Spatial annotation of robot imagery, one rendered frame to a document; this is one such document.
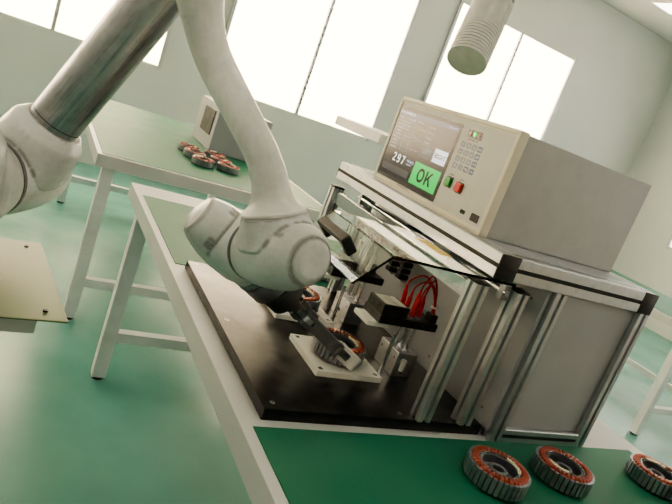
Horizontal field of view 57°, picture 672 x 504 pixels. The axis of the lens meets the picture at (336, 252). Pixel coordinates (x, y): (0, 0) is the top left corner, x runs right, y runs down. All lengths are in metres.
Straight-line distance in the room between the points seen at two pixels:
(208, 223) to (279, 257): 0.18
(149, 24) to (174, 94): 4.60
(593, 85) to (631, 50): 0.64
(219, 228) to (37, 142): 0.44
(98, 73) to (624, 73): 7.70
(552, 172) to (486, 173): 0.13
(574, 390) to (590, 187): 0.42
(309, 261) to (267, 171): 0.15
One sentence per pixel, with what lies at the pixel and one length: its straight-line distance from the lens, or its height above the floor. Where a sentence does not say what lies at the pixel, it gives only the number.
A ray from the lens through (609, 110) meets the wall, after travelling 8.51.
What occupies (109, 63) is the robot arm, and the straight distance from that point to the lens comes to 1.26.
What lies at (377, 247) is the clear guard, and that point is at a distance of 1.00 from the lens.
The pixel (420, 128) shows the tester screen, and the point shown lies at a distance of 1.42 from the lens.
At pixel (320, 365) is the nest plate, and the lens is 1.20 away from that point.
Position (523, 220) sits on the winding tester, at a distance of 1.23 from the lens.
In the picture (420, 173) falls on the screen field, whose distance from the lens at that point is 1.37.
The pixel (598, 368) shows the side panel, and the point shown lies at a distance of 1.41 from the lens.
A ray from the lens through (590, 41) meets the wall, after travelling 8.07.
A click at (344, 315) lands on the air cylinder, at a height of 0.79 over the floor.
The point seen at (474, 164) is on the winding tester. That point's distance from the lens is 1.24.
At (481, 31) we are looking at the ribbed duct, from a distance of 2.55.
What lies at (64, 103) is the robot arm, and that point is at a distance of 1.30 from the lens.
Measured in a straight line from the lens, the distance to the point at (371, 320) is 1.23.
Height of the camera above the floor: 1.26
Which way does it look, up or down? 13 degrees down
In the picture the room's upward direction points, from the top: 20 degrees clockwise
